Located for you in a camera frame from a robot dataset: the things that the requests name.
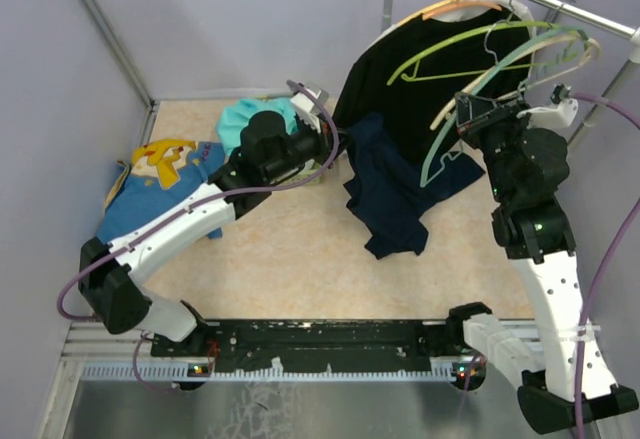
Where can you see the blue Pikachu t-shirt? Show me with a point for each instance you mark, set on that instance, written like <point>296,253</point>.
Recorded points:
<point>159,176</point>

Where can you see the metal clothes rack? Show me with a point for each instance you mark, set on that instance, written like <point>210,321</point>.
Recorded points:
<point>569,8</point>

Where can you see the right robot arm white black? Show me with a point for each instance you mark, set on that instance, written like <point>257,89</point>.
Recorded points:
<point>568,384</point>

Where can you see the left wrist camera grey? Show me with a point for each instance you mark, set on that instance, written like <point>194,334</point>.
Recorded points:
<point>306,109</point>

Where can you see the black t-shirt white trim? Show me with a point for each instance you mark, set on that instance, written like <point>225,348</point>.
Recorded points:
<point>408,109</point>

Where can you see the dark navy t-shirt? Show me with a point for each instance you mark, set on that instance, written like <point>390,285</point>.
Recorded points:
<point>385,192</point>

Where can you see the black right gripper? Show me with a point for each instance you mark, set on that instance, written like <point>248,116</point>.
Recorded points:
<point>477,114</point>

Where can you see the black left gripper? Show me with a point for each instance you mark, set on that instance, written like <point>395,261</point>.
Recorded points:
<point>325,146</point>

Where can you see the cream hanger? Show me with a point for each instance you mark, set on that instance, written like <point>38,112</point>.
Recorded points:
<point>578,47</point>

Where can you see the yellow hanger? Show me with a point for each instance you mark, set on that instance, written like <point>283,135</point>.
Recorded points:
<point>420,11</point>

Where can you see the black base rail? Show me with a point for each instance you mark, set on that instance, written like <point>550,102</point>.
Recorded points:
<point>341,348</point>

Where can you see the orange hanger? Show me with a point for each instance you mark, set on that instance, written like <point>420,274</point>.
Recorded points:
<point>454,5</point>

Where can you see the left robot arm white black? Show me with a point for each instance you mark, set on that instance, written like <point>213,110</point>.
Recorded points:
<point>113,272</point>

